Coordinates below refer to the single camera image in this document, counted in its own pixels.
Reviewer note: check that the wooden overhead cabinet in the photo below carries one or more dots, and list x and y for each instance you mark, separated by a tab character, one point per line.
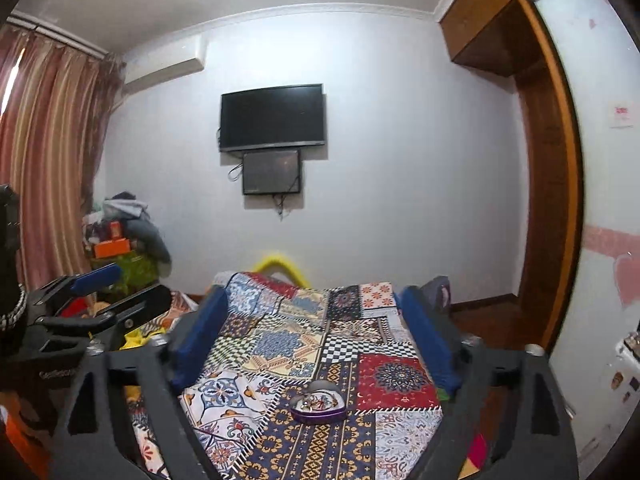
487	15

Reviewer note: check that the black wall television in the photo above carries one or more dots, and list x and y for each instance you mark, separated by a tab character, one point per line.
272	117

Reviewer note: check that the orange box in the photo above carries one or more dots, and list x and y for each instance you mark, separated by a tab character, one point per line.
112	249

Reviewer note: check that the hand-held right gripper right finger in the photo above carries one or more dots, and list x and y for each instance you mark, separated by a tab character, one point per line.
430	332

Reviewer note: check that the white heart-print sliding door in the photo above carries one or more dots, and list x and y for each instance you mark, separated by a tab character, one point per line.
607	200

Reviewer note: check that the white air conditioner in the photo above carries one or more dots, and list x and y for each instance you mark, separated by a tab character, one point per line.
165	65

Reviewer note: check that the white suitcase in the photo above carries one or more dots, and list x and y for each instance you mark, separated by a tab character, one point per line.
620	390

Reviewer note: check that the colourful patchwork blanket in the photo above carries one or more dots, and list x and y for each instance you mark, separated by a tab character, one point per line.
320	330

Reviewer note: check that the purple heart-shaped jewelry box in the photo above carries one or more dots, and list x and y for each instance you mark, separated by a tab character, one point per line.
320	412

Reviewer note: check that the yellow cloth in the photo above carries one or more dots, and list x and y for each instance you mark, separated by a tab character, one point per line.
137	340

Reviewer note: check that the yellow padded tube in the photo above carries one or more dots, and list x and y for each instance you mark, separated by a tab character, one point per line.
280	262

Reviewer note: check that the white curtain rail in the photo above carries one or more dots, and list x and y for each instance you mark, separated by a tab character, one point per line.
60	32

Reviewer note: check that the small black wall monitor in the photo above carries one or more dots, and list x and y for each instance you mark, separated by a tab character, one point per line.
271	171

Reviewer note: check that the small items on suitcase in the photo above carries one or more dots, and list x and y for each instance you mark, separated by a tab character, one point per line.
631	342

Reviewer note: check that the pile of clothes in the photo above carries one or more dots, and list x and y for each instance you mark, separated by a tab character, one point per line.
142	225

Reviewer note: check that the red and white sticker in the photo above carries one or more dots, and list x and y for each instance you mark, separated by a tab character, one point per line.
622	115

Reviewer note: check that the green box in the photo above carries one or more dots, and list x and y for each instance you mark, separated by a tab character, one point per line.
135	272

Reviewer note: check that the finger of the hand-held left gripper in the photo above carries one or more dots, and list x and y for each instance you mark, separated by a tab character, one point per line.
145	300
95	277

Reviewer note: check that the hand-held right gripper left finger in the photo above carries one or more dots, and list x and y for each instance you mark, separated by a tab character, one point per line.
200	332

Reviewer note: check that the striped pink curtain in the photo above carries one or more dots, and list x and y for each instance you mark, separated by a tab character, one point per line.
50	160

